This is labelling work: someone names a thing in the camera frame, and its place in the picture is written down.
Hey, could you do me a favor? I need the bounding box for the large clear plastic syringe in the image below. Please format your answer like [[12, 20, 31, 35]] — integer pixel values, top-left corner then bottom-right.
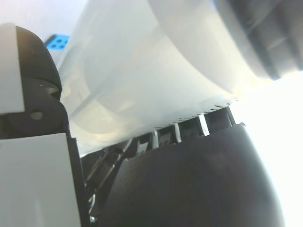
[[56, 0, 258, 159]]

